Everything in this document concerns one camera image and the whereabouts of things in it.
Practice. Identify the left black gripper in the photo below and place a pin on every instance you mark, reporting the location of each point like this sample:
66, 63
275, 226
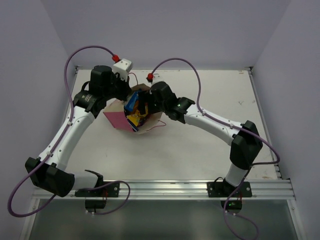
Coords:
124, 91

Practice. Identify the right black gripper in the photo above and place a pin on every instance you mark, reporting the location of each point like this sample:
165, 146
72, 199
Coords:
146, 97

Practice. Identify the pink beige paper bag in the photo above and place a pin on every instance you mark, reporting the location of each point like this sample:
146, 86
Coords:
117, 115

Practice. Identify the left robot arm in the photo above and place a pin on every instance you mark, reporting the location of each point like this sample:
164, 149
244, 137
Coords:
47, 171

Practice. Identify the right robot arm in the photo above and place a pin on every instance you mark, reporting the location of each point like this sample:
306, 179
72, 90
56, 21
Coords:
243, 138

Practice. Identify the blue snack packet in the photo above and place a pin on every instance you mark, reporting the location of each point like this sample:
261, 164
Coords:
130, 103

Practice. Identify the yellow snack packet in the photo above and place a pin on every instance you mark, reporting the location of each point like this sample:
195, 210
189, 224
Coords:
136, 120

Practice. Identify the left black controller box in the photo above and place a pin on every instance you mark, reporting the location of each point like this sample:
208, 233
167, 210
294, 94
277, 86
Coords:
92, 205

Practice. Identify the black controller box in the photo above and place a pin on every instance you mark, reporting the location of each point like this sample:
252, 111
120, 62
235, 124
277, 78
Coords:
231, 205
92, 205

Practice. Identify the right black controller box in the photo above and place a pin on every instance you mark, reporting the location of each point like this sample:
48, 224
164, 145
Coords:
231, 205

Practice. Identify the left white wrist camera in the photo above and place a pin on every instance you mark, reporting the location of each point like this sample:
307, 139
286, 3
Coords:
123, 68

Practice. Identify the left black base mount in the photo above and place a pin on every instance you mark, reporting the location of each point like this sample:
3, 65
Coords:
110, 191

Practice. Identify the aluminium front rail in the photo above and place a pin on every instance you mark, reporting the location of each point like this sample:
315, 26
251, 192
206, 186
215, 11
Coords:
265, 189

